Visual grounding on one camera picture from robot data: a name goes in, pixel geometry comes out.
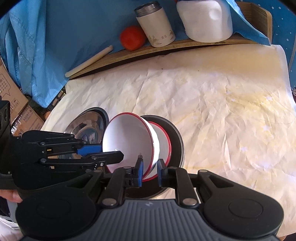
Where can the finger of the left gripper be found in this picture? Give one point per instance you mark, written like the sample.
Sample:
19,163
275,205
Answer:
43,144
91,161

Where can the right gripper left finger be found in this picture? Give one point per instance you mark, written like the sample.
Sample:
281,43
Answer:
119,181

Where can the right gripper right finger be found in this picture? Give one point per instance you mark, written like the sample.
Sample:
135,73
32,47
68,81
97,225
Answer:
178,179

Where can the deep steel bowl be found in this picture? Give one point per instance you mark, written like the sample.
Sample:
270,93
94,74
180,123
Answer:
171,151

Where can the white red-rimmed bowl front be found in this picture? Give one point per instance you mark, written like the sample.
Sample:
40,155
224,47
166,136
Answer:
165,149

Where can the white red-rimmed bowl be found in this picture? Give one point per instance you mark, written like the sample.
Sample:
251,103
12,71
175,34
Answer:
133,136
165,149

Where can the steel plate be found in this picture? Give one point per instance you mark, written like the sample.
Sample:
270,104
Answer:
89,126

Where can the person left hand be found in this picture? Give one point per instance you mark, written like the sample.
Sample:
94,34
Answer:
11,195

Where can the lower Vinda cardboard box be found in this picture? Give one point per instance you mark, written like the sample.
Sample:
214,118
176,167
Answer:
26,121

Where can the black yellow crate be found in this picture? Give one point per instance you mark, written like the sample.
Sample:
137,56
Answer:
40,110

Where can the upper cardboard box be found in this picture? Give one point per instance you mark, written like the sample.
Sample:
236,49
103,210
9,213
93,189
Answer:
11,93

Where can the white rolling stick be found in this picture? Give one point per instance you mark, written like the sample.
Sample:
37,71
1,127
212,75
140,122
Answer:
90,61

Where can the cream paper table cover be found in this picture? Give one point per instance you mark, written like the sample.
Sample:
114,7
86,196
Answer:
232,105

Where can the light blue hanging garment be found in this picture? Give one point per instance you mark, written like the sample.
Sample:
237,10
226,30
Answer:
42,40

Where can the red tomato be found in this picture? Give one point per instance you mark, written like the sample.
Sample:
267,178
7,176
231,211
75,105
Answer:
132,38

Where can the white thermos cup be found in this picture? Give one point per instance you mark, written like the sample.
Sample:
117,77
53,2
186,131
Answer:
155,24

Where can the white blue water bottle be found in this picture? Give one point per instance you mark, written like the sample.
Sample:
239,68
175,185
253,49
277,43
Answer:
206,21

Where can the wooden shelf board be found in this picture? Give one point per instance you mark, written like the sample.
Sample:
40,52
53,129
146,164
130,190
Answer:
260,18

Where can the blue dotted fabric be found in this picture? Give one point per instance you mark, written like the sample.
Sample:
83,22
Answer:
284,24

